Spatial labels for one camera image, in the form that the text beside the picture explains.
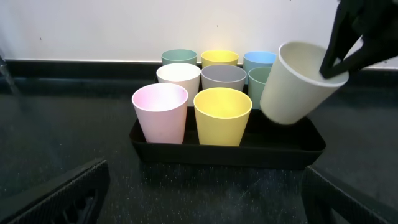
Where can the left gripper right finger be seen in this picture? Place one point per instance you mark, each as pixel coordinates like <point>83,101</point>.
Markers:
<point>329,199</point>

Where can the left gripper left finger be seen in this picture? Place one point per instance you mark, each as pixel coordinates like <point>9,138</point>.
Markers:
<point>62,199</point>

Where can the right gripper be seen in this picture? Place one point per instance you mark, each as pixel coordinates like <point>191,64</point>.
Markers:
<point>373,15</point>

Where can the cream cup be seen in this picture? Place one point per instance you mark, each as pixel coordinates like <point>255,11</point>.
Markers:
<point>289,93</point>

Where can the pink cup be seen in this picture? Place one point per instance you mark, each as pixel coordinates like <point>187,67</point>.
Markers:
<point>160,121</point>

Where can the yellow cup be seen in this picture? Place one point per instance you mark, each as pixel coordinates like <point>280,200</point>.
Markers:
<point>222,124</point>
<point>219,59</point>

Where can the blue cup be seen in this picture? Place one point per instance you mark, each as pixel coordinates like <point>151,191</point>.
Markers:
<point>258,60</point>

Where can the light green cup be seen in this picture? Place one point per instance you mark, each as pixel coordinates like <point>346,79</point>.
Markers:
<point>256,87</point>

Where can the black tray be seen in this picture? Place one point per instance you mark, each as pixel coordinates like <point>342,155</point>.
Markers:
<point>233,158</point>

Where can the grey cup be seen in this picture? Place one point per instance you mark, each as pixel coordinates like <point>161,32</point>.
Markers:
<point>224,77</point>

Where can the white cup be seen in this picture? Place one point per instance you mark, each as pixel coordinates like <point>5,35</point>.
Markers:
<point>183,77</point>

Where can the dark green cup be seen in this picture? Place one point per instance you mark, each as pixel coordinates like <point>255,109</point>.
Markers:
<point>178,57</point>

